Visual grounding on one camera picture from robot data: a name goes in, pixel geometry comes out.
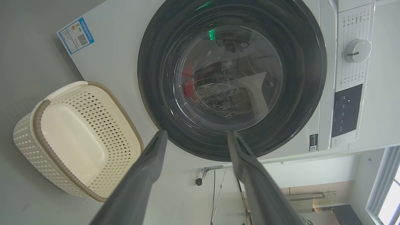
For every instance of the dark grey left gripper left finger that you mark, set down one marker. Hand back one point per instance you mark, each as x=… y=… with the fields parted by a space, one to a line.
x=134 y=187

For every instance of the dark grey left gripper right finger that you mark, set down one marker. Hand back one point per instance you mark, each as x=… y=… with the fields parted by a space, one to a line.
x=259 y=190

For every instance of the black round glass washer door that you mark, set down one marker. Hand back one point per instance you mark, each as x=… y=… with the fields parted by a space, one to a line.
x=150 y=78

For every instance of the cream perforated laundry basket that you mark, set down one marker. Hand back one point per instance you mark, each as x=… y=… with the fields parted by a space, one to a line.
x=75 y=137

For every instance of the perforated steel washer drum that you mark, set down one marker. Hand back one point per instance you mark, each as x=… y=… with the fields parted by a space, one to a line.
x=225 y=97

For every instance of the black washer display panel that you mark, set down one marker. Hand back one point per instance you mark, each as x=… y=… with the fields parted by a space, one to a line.
x=347 y=111

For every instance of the white front-load washing machine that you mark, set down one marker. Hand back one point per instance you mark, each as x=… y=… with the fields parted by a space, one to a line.
x=118 y=47

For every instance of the white partition board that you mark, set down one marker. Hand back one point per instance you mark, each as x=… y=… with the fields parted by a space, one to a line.
x=297 y=170

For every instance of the black caster wheel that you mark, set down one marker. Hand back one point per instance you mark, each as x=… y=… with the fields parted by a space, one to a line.
x=199 y=182

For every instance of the small black QR sticker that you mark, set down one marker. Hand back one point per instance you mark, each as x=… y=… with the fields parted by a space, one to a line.
x=313 y=142

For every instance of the blue energy label sticker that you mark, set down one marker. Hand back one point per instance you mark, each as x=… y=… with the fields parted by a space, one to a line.
x=76 y=36

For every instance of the white round control knob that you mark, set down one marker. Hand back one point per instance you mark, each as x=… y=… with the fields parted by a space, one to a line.
x=357 y=50

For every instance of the silver metal caster bracket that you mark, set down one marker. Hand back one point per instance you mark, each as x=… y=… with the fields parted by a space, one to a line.
x=207 y=172

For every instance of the white window frame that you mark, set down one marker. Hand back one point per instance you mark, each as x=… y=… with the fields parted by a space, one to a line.
x=382 y=187

